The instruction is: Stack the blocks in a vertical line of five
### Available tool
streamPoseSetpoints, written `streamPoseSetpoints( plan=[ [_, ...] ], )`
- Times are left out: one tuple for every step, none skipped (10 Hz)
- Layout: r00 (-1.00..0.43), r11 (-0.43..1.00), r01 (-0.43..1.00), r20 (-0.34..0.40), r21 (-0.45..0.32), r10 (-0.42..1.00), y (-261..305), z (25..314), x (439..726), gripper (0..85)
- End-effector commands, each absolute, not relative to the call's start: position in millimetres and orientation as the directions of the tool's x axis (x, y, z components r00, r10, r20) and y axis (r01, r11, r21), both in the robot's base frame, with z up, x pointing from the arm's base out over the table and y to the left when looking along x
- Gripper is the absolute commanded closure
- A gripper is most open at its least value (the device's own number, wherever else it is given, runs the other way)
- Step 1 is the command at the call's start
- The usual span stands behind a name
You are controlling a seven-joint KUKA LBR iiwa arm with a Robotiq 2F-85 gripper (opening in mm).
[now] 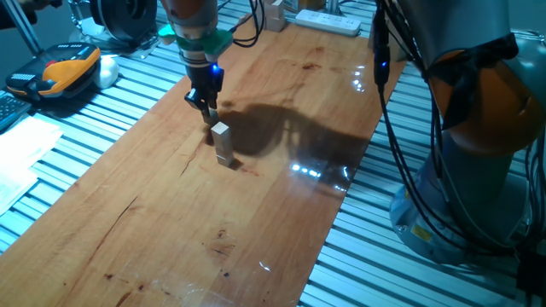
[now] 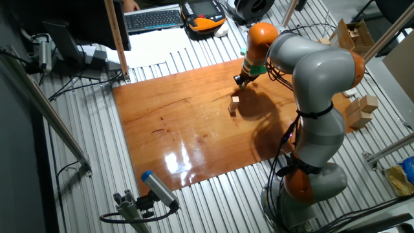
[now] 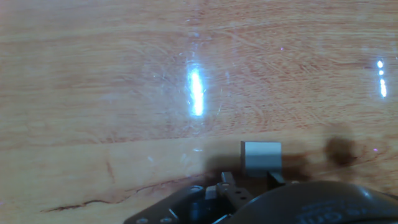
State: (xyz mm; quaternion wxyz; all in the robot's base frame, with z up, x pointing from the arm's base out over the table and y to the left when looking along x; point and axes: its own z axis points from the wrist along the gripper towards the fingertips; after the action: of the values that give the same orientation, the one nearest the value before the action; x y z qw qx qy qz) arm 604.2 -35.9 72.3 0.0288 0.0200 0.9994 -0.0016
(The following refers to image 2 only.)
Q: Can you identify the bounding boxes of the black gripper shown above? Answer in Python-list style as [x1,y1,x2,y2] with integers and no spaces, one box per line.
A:
[233,71,260,89]

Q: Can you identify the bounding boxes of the person right hand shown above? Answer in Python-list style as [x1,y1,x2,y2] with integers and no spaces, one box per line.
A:
[122,0,141,13]

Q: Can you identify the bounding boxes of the white computer mouse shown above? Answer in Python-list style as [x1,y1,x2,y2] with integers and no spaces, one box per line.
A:
[213,23,230,38]

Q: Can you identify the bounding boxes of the orange black teach pendant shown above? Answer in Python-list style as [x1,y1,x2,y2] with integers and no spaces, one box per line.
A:
[180,0,227,33]

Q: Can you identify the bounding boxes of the glossy wooden board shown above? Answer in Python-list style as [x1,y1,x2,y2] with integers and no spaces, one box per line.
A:
[112,57,355,197]

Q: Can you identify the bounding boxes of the white paper sheets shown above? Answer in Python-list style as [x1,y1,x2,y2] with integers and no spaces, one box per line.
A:
[105,27,192,69]

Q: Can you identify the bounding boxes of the black computer keyboard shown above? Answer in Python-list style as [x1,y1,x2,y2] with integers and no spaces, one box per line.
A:
[124,8,184,33]

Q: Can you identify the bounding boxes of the large wooden block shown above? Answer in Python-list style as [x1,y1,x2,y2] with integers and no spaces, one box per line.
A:
[345,97,362,117]
[347,111,373,129]
[359,94,379,113]

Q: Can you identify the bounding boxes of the open cardboard box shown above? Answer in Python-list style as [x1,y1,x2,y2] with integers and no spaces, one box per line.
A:
[329,18,376,58]

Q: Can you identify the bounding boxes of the beige flat panel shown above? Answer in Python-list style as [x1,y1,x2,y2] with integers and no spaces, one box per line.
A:
[382,38,414,104]

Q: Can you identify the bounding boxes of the black office chair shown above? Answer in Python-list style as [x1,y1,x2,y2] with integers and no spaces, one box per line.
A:
[351,0,414,58]

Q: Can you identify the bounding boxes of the yellow plastic bag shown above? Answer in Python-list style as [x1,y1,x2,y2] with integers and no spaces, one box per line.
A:
[383,164,414,197]

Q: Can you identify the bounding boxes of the blue plastic bag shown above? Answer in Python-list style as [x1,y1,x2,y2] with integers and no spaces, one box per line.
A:
[398,156,414,185]

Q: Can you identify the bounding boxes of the black flat bar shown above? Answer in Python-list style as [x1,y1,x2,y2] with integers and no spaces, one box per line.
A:
[336,212,414,233]

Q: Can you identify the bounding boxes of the grey fan base plate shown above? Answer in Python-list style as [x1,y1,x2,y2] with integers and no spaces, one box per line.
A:
[239,18,259,32]

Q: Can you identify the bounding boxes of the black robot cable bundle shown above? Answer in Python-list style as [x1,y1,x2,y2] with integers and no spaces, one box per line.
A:
[265,29,303,233]

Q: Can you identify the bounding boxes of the tan frame post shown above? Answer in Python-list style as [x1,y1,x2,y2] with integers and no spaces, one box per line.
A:
[103,0,131,82]
[279,0,300,32]
[362,2,414,64]

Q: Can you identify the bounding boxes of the thin black table cable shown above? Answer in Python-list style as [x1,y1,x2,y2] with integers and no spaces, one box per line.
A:
[286,22,337,34]

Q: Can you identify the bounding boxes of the silver camera with blue end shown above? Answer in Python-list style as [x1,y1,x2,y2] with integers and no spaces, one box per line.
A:
[140,170,180,210]

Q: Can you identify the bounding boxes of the black monitor cables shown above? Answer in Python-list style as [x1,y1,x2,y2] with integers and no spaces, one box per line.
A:
[47,70,124,102]

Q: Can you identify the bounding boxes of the short aluminium frame beam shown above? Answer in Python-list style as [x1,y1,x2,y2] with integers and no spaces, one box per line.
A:
[362,131,414,170]

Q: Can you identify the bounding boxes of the aluminium profile camera stand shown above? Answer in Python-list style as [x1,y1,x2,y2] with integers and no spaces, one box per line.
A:
[113,189,153,233]

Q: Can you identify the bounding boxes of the black floor cable bundle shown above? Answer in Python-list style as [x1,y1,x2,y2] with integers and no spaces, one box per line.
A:
[315,193,414,233]

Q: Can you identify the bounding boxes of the black camera cable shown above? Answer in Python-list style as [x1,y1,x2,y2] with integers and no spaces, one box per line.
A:
[99,203,180,225]

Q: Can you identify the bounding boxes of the long aluminium frame beam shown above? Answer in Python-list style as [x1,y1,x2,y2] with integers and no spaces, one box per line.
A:
[0,48,94,177]

